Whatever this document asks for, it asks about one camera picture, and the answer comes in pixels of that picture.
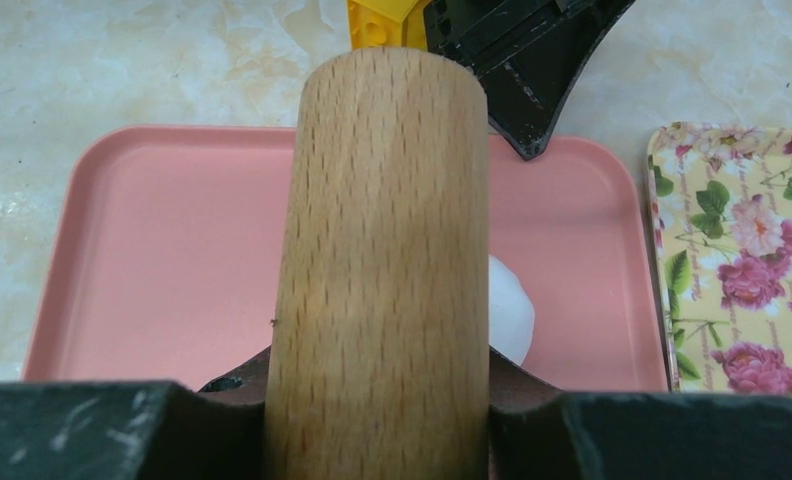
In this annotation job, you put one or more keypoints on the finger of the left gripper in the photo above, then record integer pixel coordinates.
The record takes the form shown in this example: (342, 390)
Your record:
(527, 55)

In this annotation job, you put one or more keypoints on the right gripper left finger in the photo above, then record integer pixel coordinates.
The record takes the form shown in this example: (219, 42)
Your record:
(135, 429)

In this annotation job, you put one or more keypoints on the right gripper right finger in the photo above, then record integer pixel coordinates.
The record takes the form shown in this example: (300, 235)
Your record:
(540, 432)

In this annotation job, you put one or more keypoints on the wooden rolling pin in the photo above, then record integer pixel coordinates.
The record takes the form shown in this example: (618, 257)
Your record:
(379, 365)

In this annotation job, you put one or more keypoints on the yellow multicolour toy block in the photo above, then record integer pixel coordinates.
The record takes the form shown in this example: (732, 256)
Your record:
(376, 23)

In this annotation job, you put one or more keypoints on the white dough ball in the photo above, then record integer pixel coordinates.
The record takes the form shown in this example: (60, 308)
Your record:
(511, 313)

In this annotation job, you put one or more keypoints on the pink plastic tray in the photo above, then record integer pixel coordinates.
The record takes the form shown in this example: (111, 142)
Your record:
(166, 261)

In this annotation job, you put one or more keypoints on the floral yellow tray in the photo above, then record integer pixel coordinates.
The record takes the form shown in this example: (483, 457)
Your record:
(720, 206)

